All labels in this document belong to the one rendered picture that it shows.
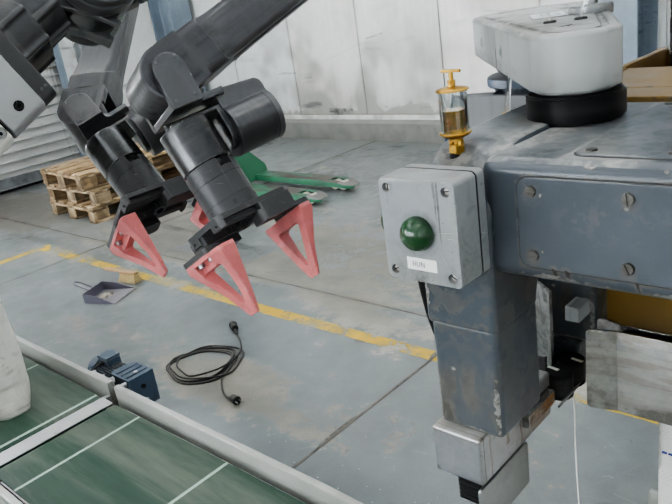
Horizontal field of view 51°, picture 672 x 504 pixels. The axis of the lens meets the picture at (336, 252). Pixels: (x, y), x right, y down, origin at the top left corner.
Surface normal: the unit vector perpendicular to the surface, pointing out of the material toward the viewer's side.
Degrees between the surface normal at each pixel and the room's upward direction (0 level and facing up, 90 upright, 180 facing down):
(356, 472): 0
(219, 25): 61
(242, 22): 70
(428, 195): 90
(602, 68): 90
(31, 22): 85
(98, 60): 31
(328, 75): 90
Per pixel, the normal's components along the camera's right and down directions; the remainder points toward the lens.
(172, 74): 0.46, -0.16
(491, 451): 0.74, 0.13
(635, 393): -0.66, 0.34
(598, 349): -0.45, 0.37
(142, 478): -0.15, -0.93
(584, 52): -0.09, 0.36
